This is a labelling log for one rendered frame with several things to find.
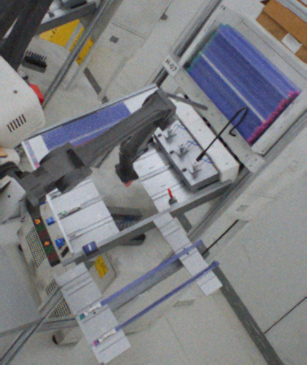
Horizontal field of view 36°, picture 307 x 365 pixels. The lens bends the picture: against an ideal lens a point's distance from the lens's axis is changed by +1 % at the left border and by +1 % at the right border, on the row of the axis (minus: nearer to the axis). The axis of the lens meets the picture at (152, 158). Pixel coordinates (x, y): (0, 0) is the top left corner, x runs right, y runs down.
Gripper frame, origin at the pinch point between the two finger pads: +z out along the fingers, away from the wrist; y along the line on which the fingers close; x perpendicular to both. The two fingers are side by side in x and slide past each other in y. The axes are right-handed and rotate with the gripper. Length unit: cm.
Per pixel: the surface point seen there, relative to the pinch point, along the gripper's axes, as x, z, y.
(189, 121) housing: -36.3, -10.8, 11.4
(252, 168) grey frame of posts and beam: -44, -14, -25
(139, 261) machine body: 2.0, 40.1, -15.3
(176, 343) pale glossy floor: -15, 133, -30
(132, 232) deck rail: 8.0, 2.3, -21.1
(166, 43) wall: -138, 106, 208
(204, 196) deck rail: -24.8, -1.8, -21.5
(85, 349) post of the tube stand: 40, 31, -44
